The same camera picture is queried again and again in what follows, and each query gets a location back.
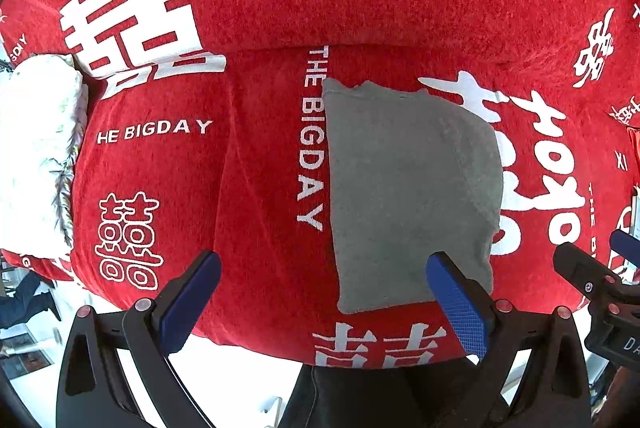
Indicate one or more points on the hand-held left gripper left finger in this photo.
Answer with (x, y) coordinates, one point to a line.
(192, 295)

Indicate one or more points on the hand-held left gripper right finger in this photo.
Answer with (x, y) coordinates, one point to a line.
(457, 303)

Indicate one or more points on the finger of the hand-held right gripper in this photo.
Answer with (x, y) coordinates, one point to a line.
(627, 243)
(580, 265)

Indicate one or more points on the grey knit garment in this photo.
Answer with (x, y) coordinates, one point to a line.
(410, 188)

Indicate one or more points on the person's black pants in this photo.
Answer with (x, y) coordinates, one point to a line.
(390, 398)

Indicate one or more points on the white fringed cushion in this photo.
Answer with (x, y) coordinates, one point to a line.
(35, 148)

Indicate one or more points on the red wedding blanket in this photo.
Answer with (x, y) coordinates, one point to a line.
(250, 83)

